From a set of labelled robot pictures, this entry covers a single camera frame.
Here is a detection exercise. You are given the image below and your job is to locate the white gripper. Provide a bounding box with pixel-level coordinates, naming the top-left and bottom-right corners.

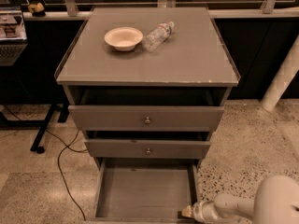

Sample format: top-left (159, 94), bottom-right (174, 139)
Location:
top-left (181, 201), bottom-right (219, 223)

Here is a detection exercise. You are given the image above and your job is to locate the grey bottom drawer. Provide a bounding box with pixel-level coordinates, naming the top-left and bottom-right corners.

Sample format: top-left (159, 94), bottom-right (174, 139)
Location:
top-left (88, 158), bottom-right (200, 224)

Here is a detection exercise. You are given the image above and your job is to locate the grey drawer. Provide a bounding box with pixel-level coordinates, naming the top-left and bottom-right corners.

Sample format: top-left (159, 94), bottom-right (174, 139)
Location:
top-left (88, 158), bottom-right (200, 224)
top-left (69, 105), bottom-right (224, 132)
top-left (85, 139), bottom-right (210, 159)

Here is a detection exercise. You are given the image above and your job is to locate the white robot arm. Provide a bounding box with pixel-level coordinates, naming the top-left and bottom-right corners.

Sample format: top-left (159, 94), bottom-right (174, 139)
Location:
top-left (181, 175), bottom-right (299, 224)

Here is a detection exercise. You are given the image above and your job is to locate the grey middle drawer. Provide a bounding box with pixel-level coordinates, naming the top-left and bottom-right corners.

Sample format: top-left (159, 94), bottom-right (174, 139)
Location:
top-left (85, 139), bottom-right (210, 159)

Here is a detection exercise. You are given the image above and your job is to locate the grey drawer cabinet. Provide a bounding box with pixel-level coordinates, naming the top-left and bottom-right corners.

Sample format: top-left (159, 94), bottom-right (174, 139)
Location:
top-left (53, 6), bottom-right (241, 170)

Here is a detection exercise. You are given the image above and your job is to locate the grey top drawer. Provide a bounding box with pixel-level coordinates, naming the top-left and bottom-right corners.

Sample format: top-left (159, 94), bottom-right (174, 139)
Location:
top-left (69, 105), bottom-right (224, 132)

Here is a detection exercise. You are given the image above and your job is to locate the clear plastic water bottle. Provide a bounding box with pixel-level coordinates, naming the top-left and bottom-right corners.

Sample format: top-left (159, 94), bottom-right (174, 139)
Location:
top-left (142, 21), bottom-right (175, 52)

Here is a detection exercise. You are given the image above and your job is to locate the white diagonal pillar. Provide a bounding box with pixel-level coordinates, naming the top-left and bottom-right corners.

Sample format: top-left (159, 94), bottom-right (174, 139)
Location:
top-left (261, 36), bottom-right (299, 112)

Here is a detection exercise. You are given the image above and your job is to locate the white paper bowl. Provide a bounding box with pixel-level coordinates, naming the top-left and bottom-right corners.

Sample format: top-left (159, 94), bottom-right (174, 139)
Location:
top-left (104, 27), bottom-right (143, 51)

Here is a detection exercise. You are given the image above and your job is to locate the metal window railing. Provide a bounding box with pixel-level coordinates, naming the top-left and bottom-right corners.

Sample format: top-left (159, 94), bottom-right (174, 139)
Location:
top-left (18, 0), bottom-right (299, 21)

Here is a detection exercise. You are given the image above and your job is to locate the yellow black tape dispenser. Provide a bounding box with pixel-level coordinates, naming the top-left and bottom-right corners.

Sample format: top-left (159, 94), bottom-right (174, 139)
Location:
top-left (28, 1), bottom-right (46, 17)

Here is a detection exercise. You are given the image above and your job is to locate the black desk frame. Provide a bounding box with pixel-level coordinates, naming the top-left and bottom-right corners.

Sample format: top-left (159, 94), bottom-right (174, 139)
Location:
top-left (0, 104), bottom-right (69, 154)

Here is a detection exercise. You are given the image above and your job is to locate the black floor cable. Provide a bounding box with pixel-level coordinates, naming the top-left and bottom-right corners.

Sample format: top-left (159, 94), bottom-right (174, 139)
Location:
top-left (2, 105), bottom-right (88, 222)

